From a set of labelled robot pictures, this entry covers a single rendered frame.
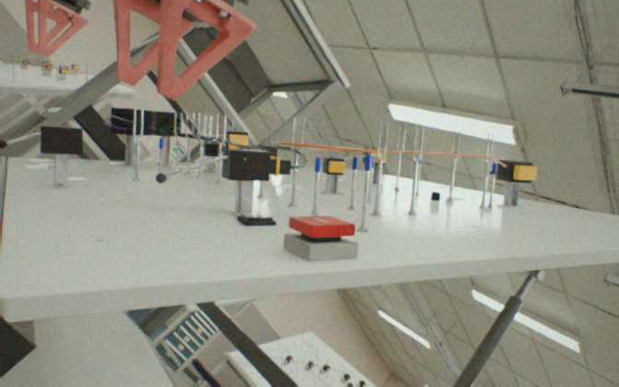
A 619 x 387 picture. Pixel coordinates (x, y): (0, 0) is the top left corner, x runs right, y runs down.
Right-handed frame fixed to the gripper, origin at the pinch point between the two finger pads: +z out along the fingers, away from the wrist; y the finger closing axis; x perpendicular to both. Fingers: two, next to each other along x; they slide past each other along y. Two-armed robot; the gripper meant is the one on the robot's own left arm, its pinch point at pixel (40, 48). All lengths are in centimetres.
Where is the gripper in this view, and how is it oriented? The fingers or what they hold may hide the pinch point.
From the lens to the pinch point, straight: 92.8
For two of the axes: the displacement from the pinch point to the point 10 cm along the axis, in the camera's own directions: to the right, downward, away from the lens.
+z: -3.9, 9.2, 0.2
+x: -7.3, -3.0, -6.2
